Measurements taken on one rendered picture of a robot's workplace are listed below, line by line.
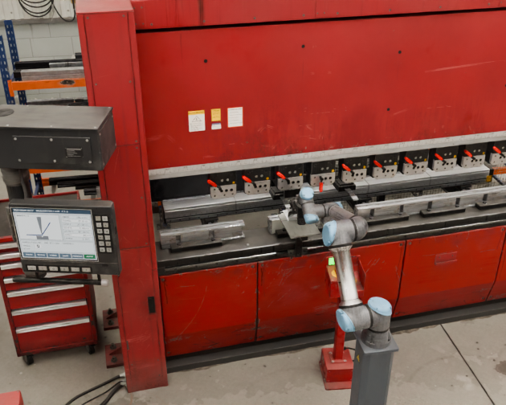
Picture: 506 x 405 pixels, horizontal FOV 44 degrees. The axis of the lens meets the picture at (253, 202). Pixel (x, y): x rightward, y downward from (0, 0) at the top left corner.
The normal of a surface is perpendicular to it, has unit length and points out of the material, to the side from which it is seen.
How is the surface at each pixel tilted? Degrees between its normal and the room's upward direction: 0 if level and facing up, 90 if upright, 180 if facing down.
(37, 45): 90
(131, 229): 90
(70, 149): 90
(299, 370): 0
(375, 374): 90
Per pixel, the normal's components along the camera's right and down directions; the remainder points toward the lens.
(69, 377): 0.00, -0.87
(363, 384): -0.57, 0.40
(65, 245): -0.06, 0.49
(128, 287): 0.25, 0.48
